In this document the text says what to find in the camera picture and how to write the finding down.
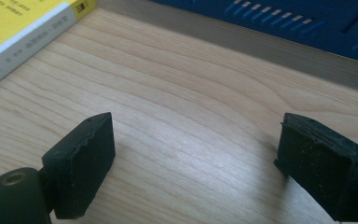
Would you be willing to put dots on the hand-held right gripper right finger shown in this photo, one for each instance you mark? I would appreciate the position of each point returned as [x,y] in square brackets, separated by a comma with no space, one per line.
[320,168]

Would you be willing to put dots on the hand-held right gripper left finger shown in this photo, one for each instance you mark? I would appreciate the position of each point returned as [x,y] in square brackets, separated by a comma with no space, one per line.
[80,165]

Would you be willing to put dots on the blue plastic crate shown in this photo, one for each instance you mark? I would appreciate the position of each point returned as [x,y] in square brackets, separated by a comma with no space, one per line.
[323,31]

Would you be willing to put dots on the yellow thick book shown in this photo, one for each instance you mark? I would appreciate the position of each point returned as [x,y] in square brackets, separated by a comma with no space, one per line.
[12,21]

